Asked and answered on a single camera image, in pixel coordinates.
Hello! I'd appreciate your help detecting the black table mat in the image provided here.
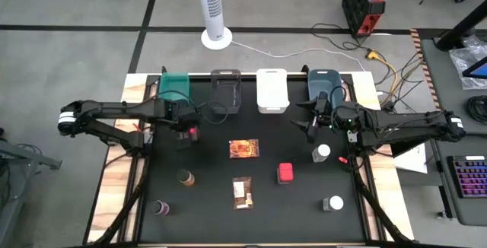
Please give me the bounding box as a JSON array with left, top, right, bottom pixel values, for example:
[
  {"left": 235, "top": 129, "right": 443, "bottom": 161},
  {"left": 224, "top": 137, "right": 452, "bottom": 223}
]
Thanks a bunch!
[{"left": 138, "top": 75, "right": 368, "bottom": 243}]

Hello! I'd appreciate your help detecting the grey side desk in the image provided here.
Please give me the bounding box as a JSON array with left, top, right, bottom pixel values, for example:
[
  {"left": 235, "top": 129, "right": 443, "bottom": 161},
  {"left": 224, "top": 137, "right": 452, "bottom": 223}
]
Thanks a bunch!
[{"left": 420, "top": 38, "right": 487, "bottom": 226}]

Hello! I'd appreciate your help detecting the orange printed spice packet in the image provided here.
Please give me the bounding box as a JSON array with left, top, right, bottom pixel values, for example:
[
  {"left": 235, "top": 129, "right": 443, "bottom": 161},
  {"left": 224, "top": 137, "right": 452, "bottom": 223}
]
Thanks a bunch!
[{"left": 228, "top": 138, "right": 260, "bottom": 160}]

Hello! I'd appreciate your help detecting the tablet screen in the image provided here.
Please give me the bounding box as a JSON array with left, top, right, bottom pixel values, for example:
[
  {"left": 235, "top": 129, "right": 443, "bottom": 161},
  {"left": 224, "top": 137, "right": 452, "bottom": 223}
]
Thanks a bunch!
[{"left": 462, "top": 56, "right": 487, "bottom": 80}]

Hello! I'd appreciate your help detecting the black metal table frame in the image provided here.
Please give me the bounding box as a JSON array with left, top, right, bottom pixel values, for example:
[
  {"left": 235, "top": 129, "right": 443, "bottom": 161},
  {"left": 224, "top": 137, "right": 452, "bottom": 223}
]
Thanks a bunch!
[{"left": 81, "top": 65, "right": 415, "bottom": 248}]

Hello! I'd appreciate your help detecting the coiled black cable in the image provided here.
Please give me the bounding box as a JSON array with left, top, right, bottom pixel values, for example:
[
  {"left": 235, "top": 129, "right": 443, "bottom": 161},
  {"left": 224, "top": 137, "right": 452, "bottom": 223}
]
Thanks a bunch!
[{"left": 466, "top": 94, "right": 487, "bottom": 126}]

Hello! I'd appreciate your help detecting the white plastic bin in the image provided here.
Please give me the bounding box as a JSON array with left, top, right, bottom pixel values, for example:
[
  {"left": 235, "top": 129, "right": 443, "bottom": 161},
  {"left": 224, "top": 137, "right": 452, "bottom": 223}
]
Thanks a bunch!
[{"left": 256, "top": 68, "right": 290, "bottom": 114}]

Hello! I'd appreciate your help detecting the purple spice jar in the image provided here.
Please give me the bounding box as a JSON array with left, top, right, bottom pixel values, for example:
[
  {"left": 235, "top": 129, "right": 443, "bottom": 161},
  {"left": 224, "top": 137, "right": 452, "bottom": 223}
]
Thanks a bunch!
[{"left": 152, "top": 199, "right": 171, "bottom": 216}]

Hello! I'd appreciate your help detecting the black stand pole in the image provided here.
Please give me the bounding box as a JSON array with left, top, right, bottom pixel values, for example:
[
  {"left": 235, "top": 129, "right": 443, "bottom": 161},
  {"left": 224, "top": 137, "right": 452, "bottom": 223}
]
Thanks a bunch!
[{"left": 435, "top": 0, "right": 487, "bottom": 51}]

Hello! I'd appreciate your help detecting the white-lid spice jar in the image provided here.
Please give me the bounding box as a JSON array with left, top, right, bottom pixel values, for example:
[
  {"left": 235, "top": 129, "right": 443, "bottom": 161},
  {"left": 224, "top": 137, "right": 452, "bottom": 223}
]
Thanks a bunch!
[
  {"left": 322, "top": 195, "right": 345, "bottom": 213},
  {"left": 311, "top": 143, "right": 332, "bottom": 164}
]

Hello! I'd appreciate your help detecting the yellow extension cable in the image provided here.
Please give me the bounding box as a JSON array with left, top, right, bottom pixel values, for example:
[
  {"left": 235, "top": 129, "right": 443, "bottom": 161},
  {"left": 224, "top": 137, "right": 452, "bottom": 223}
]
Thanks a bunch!
[{"left": 365, "top": 49, "right": 399, "bottom": 103}]

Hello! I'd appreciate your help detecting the grey metal stand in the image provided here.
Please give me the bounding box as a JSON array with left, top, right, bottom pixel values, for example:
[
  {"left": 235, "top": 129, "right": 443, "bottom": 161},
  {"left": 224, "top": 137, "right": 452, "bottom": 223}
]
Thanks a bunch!
[{"left": 0, "top": 126, "right": 64, "bottom": 248}]

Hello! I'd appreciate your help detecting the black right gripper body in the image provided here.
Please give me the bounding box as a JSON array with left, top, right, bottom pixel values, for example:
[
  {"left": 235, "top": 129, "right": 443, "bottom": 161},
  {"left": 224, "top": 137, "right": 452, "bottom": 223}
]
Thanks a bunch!
[{"left": 314, "top": 91, "right": 361, "bottom": 134}]

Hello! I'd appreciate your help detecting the white power cable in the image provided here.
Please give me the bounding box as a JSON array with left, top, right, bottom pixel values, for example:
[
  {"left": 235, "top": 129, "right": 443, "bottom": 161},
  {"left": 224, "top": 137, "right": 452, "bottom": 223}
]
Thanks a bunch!
[{"left": 231, "top": 40, "right": 366, "bottom": 72}]

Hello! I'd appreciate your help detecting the teal plastic bin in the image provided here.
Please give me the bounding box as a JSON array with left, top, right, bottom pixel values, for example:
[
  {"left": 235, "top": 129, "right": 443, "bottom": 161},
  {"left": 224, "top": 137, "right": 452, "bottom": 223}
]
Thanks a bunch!
[{"left": 158, "top": 72, "right": 191, "bottom": 107}]

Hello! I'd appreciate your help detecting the backlit keyboard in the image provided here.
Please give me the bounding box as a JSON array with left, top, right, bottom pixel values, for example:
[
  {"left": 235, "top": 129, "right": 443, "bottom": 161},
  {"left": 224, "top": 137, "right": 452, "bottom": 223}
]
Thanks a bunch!
[{"left": 447, "top": 154, "right": 487, "bottom": 199}]

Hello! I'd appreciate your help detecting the blue-grey plastic bin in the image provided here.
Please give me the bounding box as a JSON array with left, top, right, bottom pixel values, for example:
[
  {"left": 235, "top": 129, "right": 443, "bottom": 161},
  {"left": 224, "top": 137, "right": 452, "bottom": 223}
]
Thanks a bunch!
[{"left": 307, "top": 68, "right": 345, "bottom": 108}]

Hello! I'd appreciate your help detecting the black floor cable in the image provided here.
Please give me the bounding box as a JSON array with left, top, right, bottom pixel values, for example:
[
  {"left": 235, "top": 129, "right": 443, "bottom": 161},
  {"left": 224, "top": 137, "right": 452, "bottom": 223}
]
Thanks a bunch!
[{"left": 310, "top": 22, "right": 370, "bottom": 51}]

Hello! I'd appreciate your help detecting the grey translucent plastic bin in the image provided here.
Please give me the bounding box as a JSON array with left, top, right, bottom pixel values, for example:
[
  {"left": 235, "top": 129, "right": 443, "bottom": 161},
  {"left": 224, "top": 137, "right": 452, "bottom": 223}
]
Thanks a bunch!
[{"left": 209, "top": 68, "right": 243, "bottom": 115}]

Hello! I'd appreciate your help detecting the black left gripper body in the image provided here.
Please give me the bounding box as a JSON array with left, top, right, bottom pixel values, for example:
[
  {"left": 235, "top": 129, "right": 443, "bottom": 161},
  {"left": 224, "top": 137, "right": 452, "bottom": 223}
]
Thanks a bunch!
[{"left": 167, "top": 101, "right": 202, "bottom": 132}]

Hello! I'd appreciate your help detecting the brown white-label spice packet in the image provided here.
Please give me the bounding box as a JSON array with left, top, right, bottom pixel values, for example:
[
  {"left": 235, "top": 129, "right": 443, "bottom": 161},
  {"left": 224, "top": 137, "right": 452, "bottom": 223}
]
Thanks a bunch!
[{"left": 231, "top": 176, "right": 254, "bottom": 211}]

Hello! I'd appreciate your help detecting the red black tool case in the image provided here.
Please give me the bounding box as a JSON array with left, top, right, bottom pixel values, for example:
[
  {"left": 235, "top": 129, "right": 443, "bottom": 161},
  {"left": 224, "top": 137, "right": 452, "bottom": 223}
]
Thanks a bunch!
[{"left": 341, "top": 0, "right": 387, "bottom": 38}]

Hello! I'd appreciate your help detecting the white paper sheet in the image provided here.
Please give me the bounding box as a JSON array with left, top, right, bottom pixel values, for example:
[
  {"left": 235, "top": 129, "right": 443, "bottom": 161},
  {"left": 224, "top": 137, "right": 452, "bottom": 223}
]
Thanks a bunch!
[{"left": 393, "top": 143, "right": 429, "bottom": 175}]

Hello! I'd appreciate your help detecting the clear plastic bag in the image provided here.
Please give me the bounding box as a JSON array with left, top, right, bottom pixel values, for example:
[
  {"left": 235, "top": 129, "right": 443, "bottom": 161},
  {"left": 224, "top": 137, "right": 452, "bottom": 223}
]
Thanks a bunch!
[{"left": 448, "top": 34, "right": 487, "bottom": 91}]

